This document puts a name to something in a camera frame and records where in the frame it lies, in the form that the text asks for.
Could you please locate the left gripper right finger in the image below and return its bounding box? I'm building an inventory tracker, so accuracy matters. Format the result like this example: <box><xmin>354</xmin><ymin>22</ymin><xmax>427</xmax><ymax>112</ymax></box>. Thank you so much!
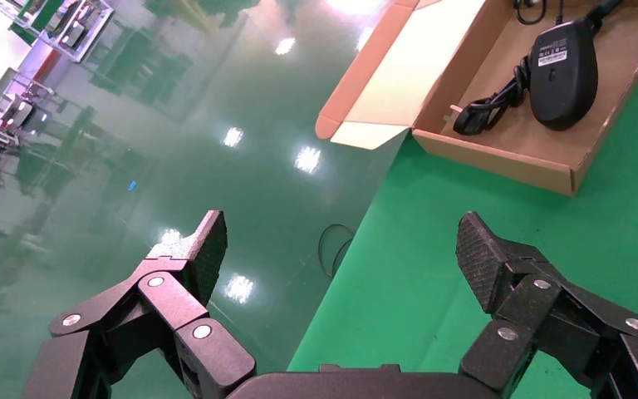
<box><xmin>455</xmin><ymin>210</ymin><xmax>638</xmax><ymax>399</ymax></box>

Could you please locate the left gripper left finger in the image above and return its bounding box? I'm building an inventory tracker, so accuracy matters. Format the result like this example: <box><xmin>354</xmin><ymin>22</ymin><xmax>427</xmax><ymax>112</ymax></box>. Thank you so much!
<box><xmin>22</xmin><ymin>209</ymin><xmax>258</xmax><ymax>399</ymax></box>

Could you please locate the black wired computer mouse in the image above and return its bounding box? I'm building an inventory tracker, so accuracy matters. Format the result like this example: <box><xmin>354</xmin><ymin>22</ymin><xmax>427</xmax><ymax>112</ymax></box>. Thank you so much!
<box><xmin>450</xmin><ymin>0</ymin><xmax>626</xmax><ymax>137</ymax></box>

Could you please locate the open brown cardboard box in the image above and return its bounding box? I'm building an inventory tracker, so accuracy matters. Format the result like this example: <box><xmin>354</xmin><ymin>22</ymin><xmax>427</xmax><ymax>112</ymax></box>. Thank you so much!
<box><xmin>315</xmin><ymin>0</ymin><xmax>638</xmax><ymax>198</ymax></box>

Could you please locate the green table cloth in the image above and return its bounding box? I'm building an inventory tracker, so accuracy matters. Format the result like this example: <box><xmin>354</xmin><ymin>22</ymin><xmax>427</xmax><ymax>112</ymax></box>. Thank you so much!
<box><xmin>287</xmin><ymin>35</ymin><xmax>638</xmax><ymax>399</ymax></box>

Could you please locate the cluttered workbench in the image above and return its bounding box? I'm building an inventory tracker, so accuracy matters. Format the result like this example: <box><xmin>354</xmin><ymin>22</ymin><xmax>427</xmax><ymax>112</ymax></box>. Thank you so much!
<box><xmin>0</xmin><ymin>68</ymin><xmax>51</xmax><ymax>189</ymax></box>

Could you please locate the white framed shelf rack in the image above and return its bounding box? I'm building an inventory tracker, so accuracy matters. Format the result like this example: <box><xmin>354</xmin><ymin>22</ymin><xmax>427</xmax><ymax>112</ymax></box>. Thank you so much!
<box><xmin>0</xmin><ymin>0</ymin><xmax>115</xmax><ymax>62</ymax></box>

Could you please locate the thin black hanging cable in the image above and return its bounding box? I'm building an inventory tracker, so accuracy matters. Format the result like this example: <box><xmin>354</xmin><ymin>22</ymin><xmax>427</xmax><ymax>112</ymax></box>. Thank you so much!
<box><xmin>317</xmin><ymin>223</ymin><xmax>356</xmax><ymax>279</ymax></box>

